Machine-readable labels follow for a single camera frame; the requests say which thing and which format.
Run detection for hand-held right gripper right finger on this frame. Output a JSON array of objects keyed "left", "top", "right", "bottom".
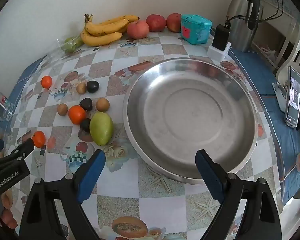
[{"left": 195, "top": 149, "right": 282, "bottom": 240}]

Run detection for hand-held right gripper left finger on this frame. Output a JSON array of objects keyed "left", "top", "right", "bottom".
[{"left": 19, "top": 149, "right": 106, "bottom": 240}]

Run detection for small orange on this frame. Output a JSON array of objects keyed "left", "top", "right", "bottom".
[
  {"left": 31, "top": 131, "right": 46, "bottom": 148},
  {"left": 41, "top": 76, "right": 53, "bottom": 89}
]

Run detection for dark round fruit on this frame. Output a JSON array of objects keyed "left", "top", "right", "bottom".
[
  {"left": 79, "top": 118, "right": 91, "bottom": 133},
  {"left": 86, "top": 80, "right": 100, "bottom": 93},
  {"left": 79, "top": 98, "right": 93, "bottom": 111}
]

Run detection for large orange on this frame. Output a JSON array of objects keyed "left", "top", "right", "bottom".
[{"left": 68, "top": 105, "right": 87, "bottom": 125}]

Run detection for steel basin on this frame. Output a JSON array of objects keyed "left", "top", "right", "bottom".
[{"left": 122, "top": 57, "right": 259, "bottom": 185}]

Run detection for green fruits in plastic bag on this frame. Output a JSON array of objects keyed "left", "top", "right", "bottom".
[{"left": 47, "top": 36, "right": 85, "bottom": 63}]

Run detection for checkered printed tablecloth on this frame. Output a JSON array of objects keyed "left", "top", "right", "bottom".
[{"left": 0, "top": 29, "right": 300, "bottom": 240}]

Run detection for glass mug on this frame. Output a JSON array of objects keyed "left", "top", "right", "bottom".
[{"left": 0, "top": 96, "right": 15, "bottom": 122}]

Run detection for grey phone stand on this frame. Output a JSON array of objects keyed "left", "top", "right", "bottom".
[{"left": 272, "top": 81, "right": 289, "bottom": 112}]

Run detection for smartphone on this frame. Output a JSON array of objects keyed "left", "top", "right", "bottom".
[{"left": 285, "top": 65, "right": 300, "bottom": 128}]

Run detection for white charger dock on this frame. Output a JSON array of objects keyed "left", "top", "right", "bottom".
[{"left": 207, "top": 42, "right": 231, "bottom": 62}]

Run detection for yellow banana bunch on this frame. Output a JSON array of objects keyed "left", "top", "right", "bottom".
[{"left": 80, "top": 14, "right": 140, "bottom": 47}]

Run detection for black charger block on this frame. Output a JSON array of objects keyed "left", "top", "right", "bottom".
[{"left": 212, "top": 24, "right": 231, "bottom": 52}]

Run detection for teal plastic box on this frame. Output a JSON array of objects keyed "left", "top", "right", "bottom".
[{"left": 181, "top": 14, "right": 212, "bottom": 45}]

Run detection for pale red apple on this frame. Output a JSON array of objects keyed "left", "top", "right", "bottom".
[{"left": 127, "top": 20, "right": 150, "bottom": 40}]

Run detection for steel thermos jug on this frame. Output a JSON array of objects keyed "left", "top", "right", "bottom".
[{"left": 225, "top": 0, "right": 262, "bottom": 52}]

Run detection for black cable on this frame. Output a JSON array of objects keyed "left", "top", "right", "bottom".
[{"left": 225, "top": 0, "right": 285, "bottom": 27}]

